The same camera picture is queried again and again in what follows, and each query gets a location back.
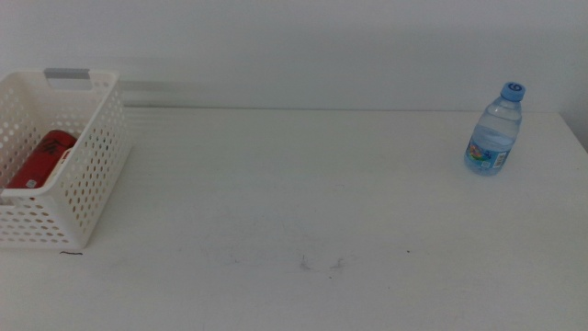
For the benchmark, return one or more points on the clear blue-capped water bottle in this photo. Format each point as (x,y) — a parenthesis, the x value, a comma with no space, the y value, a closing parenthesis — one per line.
(491,138)

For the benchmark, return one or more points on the red cola can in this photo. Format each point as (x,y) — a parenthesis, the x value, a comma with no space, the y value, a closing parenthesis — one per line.
(37,167)

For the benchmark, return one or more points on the white perforated plastic basket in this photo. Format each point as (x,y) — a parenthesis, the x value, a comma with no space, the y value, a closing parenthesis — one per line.
(27,193)

